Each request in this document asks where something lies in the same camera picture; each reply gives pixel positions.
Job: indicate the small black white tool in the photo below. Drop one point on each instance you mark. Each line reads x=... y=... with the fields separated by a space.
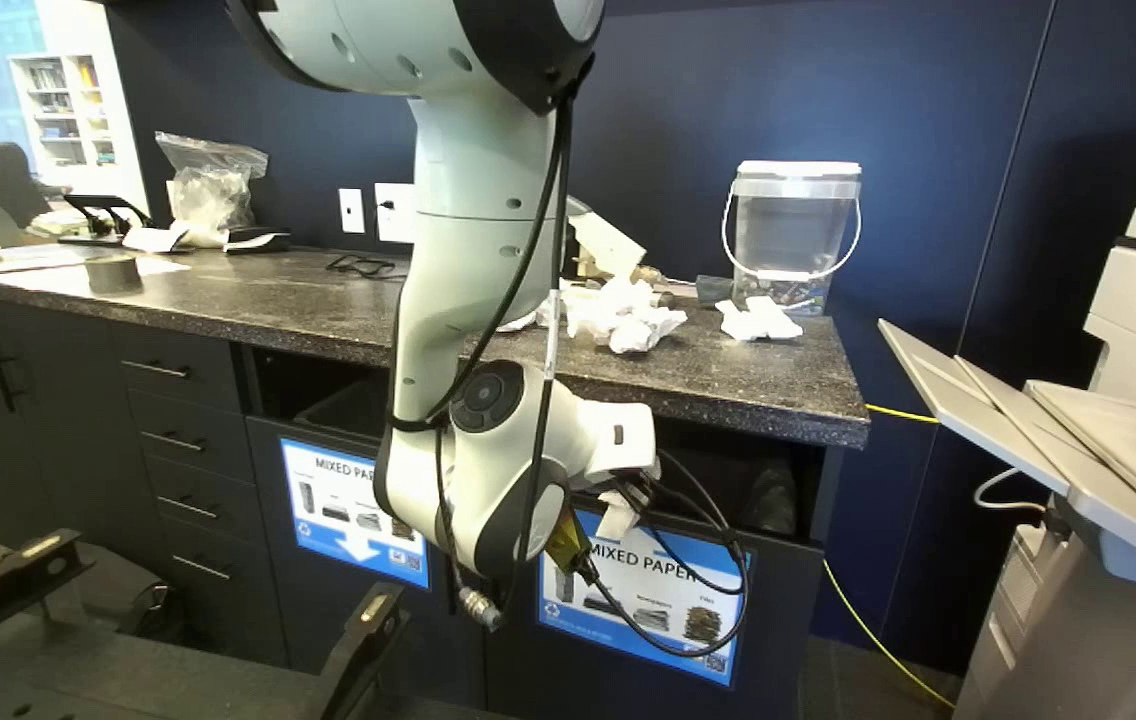
x=258 y=242

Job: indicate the blue mixed paper sign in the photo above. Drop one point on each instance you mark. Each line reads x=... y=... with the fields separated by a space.
x=331 y=505
x=622 y=594

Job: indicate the white cubby shelf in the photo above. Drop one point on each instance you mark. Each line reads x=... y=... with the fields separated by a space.
x=69 y=115

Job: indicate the clear plastic bag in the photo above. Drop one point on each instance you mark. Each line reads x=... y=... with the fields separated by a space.
x=208 y=187

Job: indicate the clear plastic cup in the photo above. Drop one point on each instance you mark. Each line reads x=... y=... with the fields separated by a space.
x=794 y=225

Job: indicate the black bin door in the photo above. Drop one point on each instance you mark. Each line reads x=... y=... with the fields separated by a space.
x=780 y=643
x=260 y=563

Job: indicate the black counter cabinet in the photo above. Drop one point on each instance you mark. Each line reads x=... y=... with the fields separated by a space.
x=60 y=441

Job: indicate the orange wrist camera bar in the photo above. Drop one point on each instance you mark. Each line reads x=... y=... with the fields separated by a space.
x=569 y=543

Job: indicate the small crumpled white paper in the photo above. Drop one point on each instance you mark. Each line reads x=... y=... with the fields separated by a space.
x=585 y=310

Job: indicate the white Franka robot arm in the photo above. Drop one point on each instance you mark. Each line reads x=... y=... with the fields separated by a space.
x=475 y=201

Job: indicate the large printed paper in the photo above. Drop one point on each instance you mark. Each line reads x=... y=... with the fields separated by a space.
x=641 y=323

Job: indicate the bin with black liner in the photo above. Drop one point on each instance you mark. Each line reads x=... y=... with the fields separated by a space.
x=755 y=494

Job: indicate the black office chair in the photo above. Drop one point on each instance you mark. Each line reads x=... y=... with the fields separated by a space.
x=60 y=664

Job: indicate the large white office printer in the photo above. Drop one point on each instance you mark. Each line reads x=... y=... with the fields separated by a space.
x=1101 y=467

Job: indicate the seated person in background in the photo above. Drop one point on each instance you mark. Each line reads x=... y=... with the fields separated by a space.
x=11 y=181

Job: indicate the small white wall outlet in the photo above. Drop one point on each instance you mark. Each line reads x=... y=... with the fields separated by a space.
x=350 y=209

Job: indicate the white paper pile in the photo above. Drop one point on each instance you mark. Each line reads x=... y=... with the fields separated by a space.
x=152 y=237

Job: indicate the large white wall plate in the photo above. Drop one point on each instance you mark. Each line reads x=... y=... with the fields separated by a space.
x=394 y=215

